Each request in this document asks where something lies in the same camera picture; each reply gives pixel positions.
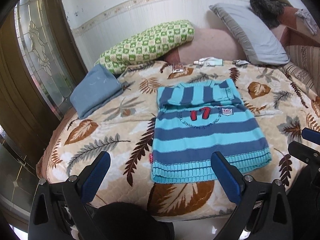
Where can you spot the grey white garment on headboard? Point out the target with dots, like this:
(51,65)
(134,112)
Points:
(308,20)

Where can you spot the folded blue cloth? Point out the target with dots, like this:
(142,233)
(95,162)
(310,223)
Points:
(97,88)

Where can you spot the dark fuzzy cushion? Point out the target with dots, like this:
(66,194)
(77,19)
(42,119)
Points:
(269,10)

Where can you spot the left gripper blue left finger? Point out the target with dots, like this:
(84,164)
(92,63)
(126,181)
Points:
(57,207)

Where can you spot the grey blue pillow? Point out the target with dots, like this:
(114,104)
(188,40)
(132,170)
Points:
(259,44)

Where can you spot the pink quilted bolster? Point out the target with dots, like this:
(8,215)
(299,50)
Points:
(207,43)

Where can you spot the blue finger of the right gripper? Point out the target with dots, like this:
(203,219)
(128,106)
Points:
(304,153)
(311,135)

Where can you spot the small red white packet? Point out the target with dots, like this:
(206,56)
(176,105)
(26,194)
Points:
(177,68)

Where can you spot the striped brown blanket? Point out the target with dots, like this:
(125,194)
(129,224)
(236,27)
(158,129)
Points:
(304,67)

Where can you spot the brown wooden glass door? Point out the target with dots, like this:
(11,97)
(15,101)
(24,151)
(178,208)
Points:
(40,67)

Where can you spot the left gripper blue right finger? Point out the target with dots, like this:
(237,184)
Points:
(261,208)

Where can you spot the blue striped knit sweater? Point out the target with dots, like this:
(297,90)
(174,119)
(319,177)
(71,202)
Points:
(195,120)

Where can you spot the pink brown headboard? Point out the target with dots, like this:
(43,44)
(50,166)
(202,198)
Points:
(292,30)

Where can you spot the green checkered pillow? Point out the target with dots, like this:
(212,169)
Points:
(147,46)

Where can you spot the small grey cloth piece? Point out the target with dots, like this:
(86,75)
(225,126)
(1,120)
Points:
(240,63)

